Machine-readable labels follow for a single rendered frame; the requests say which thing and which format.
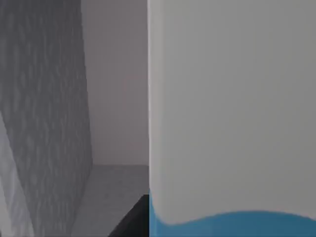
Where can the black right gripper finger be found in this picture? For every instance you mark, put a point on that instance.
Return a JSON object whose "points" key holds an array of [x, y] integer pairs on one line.
{"points": [[135, 219]]}

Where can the white and blue bottle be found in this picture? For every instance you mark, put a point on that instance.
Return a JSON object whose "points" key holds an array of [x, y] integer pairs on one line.
{"points": [[232, 118]]}

